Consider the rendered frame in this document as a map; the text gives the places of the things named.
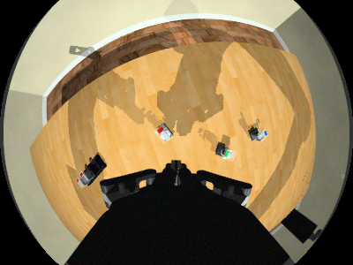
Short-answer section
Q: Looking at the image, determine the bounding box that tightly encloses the clear relay with green button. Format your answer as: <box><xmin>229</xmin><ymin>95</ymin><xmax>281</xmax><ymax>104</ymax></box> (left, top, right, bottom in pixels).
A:
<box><xmin>215</xmin><ymin>145</ymin><xmax>237</xmax><ymax>162</ymax></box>

